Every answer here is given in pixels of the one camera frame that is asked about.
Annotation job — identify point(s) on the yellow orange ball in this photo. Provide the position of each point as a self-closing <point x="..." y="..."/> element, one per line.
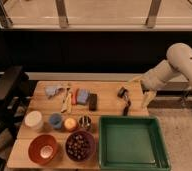
<point x="70" y="124"/>

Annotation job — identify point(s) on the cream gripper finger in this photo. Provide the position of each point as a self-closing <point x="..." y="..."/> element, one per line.
<point x="148" y="97"/>
<point x="135" y="79"/>

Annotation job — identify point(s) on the red bowl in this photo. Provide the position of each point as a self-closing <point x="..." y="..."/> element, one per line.
<point x="43" y="149"/>

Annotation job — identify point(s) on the blue small cup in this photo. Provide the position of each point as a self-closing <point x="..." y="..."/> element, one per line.
<point x="55" y="120"/>

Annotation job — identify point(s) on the green plastic tray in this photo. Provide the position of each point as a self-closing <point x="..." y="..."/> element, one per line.
<point x="132" y="144"/>

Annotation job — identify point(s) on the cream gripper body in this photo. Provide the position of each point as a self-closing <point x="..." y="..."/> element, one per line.
<point x="151" y="82"/>

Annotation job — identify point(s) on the white cylindrical cup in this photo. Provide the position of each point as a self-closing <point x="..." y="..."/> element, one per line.
<point x="34" y="120"/>

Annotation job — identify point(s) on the black eraser block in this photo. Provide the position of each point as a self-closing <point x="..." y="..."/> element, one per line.
<point x="93" y="102"/>

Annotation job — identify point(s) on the yellow banana peel toy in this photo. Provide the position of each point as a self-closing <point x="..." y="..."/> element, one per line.
<point x="67" y="106"/>

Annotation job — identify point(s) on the small metal tin cup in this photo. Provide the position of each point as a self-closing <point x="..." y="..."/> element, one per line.
<point x="85" y="122"/>

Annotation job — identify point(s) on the blue sponge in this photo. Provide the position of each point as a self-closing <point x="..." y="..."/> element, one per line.
<point x="82" y="96"/>

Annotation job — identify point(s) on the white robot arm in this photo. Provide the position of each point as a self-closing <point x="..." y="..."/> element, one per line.
<point x="178" y="61"/>

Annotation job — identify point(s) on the purple bowl with nuts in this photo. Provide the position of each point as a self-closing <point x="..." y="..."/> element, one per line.
<point x="80" y="146"/>

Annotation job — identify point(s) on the black handled brush tool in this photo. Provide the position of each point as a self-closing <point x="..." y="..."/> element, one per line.
<point x="124" y="94"/>

